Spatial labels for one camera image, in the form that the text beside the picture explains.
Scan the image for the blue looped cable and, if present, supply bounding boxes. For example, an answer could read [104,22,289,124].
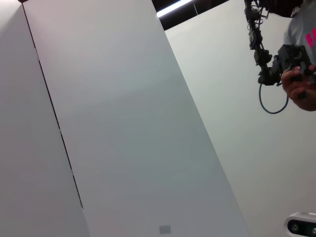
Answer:
[258,83,290,115]

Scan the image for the ceiling light strip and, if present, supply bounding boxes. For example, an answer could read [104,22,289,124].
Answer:
[156,0,194,18]

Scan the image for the white camera housing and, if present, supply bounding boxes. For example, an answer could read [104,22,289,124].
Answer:
[283,211,316,237]

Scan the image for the operator grey printed shirt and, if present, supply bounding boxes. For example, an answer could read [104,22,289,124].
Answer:
[283,6,316,51]

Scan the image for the black teleoperation handle rig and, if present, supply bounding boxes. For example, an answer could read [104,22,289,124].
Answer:
[243,0,316,87]

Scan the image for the operator bare hand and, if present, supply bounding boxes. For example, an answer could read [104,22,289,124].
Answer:
[280,64,316,112]

